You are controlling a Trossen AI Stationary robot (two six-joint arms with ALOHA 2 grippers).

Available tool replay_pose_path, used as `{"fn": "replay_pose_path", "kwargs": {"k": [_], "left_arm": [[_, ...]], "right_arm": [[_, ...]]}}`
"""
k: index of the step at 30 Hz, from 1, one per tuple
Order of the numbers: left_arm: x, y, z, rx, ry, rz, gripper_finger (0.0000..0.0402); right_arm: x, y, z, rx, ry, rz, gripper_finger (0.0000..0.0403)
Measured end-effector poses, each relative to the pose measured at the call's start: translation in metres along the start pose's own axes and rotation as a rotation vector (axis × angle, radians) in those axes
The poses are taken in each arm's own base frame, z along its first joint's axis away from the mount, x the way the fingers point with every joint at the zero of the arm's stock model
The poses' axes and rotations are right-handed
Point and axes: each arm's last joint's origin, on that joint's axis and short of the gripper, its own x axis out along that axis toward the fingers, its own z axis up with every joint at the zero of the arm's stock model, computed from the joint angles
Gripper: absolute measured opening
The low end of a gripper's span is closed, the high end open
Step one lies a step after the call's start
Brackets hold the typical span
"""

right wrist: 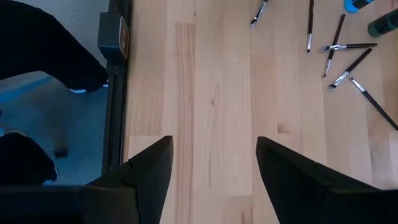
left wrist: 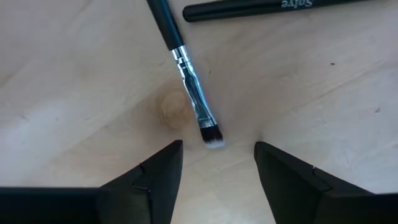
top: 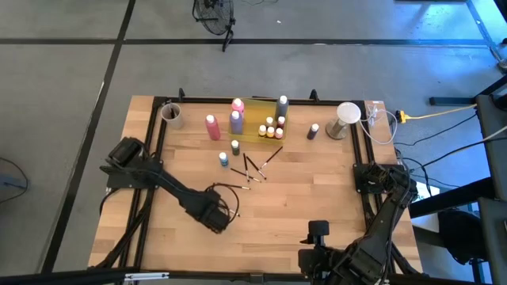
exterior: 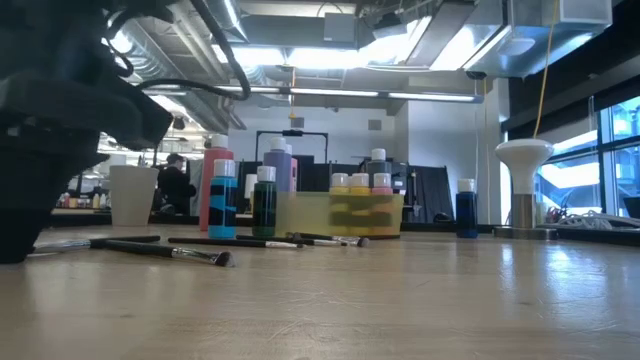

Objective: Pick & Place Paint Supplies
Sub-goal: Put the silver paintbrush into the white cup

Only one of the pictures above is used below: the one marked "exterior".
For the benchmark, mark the person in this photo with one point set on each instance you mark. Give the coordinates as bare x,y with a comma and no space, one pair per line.
175,187

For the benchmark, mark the large coral red paint bottle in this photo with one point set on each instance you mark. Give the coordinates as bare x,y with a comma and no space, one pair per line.
217,152

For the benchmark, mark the small dark purple paint bottle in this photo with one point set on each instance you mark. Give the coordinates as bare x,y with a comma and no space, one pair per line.
466,210

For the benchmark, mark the small blue paint bottle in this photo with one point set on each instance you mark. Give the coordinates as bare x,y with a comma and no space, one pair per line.
222,200

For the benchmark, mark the small yellow paint bottle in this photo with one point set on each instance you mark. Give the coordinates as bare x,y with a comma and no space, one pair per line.
360,181
340,181

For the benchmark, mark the small pink paint bottle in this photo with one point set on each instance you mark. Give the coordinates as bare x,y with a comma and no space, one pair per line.
382,181

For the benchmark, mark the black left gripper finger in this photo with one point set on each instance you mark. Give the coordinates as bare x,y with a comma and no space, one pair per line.
20,237

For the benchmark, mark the large grey paint bottle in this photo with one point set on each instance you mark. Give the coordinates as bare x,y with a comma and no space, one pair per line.
378,162

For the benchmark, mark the rectangular metal ventilation duct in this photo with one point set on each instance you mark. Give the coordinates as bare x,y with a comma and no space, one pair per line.
550,40

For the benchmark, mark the grey plastic cup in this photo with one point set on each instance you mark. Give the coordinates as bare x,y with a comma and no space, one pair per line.
132,200

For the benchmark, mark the round silver ventilation duct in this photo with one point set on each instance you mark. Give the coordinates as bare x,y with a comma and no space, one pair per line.
170,55

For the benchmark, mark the large light pink paint bottle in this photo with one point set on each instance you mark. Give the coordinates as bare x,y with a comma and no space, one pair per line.
293,175

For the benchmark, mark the yellow translucent plastic bin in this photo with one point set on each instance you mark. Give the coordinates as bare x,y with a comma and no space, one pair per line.
305,215

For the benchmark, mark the black gantry frame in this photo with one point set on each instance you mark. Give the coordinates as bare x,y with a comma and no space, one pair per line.
292,133

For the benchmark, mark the small green paint bottle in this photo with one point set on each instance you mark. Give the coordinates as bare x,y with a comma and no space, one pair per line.
264,205

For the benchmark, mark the large purple paint bottle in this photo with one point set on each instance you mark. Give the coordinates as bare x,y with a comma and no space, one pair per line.
282,170

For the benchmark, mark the long tube light bar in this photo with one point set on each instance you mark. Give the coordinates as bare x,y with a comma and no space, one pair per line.
350,93

